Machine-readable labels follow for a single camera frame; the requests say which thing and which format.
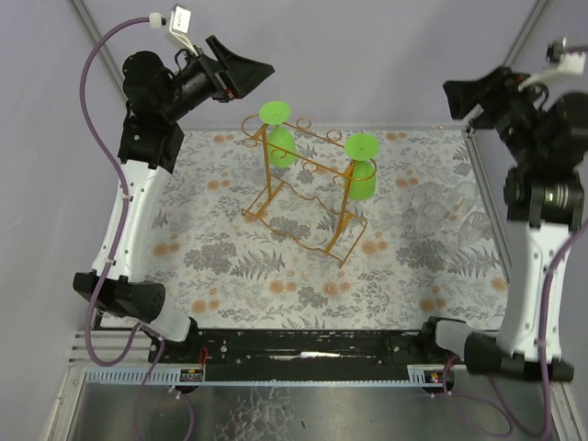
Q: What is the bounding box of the gold wire wine glass rack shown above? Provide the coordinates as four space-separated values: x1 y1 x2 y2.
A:
241 112 368 266

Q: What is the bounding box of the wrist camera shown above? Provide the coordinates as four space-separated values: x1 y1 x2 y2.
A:
166 4 200 58
518 38 587 91

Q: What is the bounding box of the aluminium frame post right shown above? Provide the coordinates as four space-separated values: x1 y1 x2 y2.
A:
502 0 553 65

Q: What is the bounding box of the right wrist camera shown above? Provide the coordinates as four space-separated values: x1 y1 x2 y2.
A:
518 38 587 91

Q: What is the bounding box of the aluminium frame post left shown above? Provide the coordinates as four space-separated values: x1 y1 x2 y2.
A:
66 0 124 99

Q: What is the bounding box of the floral patterned table cloth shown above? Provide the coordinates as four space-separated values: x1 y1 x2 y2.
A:
145 130 507 329

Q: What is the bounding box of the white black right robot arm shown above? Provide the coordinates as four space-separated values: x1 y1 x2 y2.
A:
422 66 587 382

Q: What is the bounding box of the green wine glass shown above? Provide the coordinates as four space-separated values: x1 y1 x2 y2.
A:
259 101 297 168
345 133 379 201

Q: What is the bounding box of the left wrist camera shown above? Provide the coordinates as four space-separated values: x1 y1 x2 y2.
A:
166 4 200 58

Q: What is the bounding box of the aluminium frame post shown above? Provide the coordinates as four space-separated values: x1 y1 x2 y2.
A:
502 0 553 65
66 0 124 99

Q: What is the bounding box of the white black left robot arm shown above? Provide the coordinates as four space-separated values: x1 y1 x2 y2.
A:
73 36 275 343

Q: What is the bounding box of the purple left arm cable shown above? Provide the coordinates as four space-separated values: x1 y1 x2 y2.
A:
78 15 194 441

